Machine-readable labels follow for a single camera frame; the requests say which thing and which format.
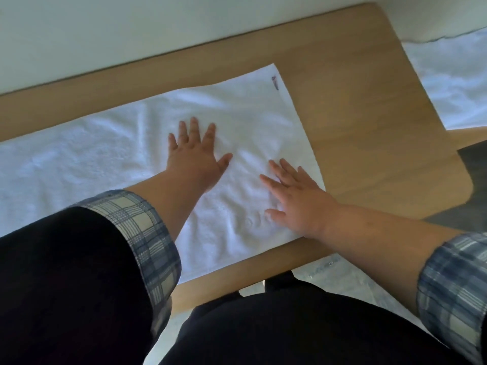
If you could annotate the person's right thumb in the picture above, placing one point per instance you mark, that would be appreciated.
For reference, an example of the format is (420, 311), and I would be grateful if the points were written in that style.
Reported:
(275, 215)

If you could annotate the person's right forearm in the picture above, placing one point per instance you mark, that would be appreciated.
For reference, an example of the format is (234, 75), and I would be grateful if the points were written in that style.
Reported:
(380, 243)

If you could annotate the white bed sheet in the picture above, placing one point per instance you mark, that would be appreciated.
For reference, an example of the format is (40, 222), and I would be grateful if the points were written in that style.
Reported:
(456, 79)

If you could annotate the person's right hand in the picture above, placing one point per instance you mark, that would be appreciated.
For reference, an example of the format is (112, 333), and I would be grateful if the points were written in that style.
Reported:
(304, 207)

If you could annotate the person's left hand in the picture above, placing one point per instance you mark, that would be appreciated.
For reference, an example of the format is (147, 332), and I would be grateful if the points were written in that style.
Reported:
(194, 161)

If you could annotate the person's left middle finger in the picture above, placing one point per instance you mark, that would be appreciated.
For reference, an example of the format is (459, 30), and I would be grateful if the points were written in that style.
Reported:
(194, 130)

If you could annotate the black sweater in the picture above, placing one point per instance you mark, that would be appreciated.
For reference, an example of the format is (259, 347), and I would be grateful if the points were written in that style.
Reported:
(68, 285)

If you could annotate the person's left forearm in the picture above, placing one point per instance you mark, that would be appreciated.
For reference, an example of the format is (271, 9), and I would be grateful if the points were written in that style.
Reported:
(169, 201)

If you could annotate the person's left thumb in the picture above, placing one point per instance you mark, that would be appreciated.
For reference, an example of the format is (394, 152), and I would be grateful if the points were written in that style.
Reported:
(225, 161)

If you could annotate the black trousers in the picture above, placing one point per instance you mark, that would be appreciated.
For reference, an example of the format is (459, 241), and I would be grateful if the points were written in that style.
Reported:
(304, 330)

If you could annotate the person's right little finger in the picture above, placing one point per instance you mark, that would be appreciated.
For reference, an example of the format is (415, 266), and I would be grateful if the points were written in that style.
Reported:
(307, 176)

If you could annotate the person's left little finger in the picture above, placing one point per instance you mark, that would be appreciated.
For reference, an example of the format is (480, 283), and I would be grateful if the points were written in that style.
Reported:
(172, 142)

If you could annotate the person's right middle finger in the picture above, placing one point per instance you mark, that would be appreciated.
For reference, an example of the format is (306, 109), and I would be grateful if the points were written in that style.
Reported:
(280, 171)

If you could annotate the blue plaid shirt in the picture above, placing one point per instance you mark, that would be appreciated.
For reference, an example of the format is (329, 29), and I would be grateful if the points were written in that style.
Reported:
(148, 239)

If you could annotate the white towel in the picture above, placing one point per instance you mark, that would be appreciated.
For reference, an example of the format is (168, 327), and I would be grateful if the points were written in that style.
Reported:
(95, 148)

